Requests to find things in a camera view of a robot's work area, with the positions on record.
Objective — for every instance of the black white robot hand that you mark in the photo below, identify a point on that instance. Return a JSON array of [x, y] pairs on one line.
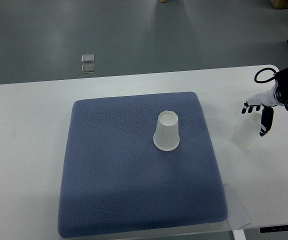
[[266, 101]]

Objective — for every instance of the white paper cup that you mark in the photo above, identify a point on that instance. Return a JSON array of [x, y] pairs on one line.
[[247, 135], [166, 137]]

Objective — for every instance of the cardboard box corner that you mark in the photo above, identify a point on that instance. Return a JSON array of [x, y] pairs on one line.
[[279, 4]]

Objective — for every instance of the white paper cup on pad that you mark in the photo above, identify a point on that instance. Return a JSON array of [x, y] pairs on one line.
[[166, 137]]

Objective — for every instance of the white paper sheet under pad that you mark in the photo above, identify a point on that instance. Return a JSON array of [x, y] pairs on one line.
[[237, 217]]

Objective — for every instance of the black table control panel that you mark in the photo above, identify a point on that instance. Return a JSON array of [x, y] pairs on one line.
[[274, 229]]

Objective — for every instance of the blue quilted cushion pad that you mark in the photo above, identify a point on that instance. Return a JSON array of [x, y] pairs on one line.
[[116, 180]]

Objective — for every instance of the lower metal floor plate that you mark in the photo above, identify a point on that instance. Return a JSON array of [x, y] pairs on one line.
[[88, 68]]

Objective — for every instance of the metal floor plate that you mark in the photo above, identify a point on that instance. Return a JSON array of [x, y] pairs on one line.
[[88, 68], [88, 58]]

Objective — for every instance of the upper metal floor plate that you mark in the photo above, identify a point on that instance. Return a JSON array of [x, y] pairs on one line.
[[88, 58]]

